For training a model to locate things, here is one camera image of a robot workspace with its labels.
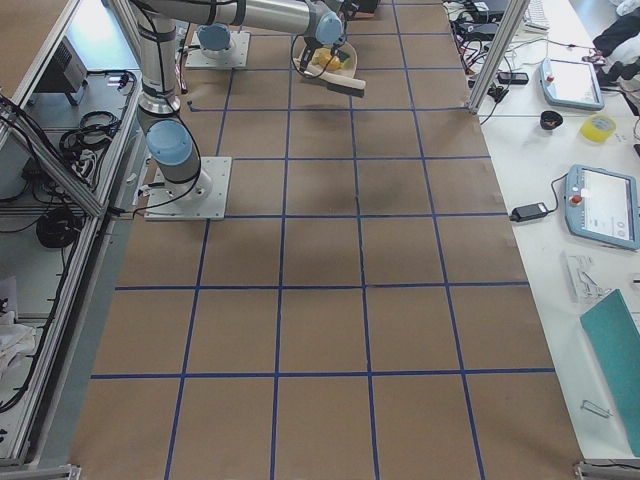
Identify grey electronics box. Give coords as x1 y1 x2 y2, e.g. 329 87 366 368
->
34 37 88 106

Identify upper teach pendant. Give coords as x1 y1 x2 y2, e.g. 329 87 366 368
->
539 58 604 111

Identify teal folder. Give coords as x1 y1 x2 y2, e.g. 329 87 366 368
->
580 289 639 457

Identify coiled black cables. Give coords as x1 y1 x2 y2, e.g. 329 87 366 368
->
37 69 139 251

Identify green yellow sponge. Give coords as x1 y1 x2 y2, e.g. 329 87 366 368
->
336 50 351 70

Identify black power adapter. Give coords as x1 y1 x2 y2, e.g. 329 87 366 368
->
509 202 549 223

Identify yellow tape roll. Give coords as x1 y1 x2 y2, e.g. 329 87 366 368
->
580 114 617 143

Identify lower teach pendant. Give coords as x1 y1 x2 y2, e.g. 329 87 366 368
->
565 164 639 251

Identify clear plastic bag parts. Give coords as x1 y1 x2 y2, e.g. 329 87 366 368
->
563 252 612 303

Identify small metal bracket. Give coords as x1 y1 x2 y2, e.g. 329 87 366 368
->
580 400 613 418

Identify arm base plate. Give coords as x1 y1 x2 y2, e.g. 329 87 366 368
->
185 31 251 70
144 156 232 221

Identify beige plastic dustpan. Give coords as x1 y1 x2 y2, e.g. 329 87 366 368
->
293 42 357 85

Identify yellow potato-like toy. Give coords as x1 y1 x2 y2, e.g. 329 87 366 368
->
311 48 340 71

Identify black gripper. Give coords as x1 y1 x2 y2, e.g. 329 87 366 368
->
299 39 323 68
340 0 360 20

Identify black phone device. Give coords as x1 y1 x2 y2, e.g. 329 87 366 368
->
497 72 529 85

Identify black lined trash bin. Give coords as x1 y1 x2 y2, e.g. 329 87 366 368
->
352 0 379 20

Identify aluminium frame post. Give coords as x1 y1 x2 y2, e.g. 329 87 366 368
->
467 0 529 114

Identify small black bowl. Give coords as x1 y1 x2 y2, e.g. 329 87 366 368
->
539 110 564 131

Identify teach pendant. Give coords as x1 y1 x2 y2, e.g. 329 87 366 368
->
565 164 639 251
539 58 604 111

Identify white hand brush dark bristles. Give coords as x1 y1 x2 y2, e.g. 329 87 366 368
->
303 55 366 98

